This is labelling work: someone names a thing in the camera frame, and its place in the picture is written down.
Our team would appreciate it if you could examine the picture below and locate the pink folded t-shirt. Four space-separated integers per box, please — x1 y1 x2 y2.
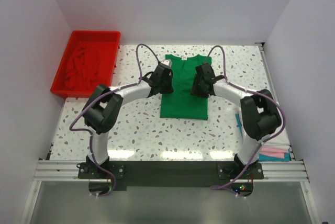
260 147 289 159

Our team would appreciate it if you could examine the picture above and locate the red t-shirt in bin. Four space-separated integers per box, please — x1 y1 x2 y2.
63 41 119 97

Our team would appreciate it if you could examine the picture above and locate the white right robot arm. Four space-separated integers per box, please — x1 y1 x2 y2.
191 63 282 167

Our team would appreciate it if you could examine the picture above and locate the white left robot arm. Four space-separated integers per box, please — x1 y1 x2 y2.
83 60 173 165

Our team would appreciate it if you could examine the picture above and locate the right side aluminium rail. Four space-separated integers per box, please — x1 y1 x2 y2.
256 43 295 161

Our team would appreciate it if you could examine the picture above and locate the aluminium frame rail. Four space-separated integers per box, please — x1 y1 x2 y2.
33 160 309 182

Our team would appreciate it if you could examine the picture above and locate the red plastic bin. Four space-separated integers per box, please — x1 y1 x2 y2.
50 30 121 98

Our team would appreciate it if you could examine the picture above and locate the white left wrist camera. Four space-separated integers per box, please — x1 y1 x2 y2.
160 59 172 68

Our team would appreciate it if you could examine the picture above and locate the teal folded t-shirt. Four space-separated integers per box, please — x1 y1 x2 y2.
235 112 290 164

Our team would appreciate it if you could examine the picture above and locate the white folded t-shirt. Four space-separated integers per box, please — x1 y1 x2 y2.
236 108 290 150

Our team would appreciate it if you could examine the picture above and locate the green t-shirt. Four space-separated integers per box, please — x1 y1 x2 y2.
160 54 208 120

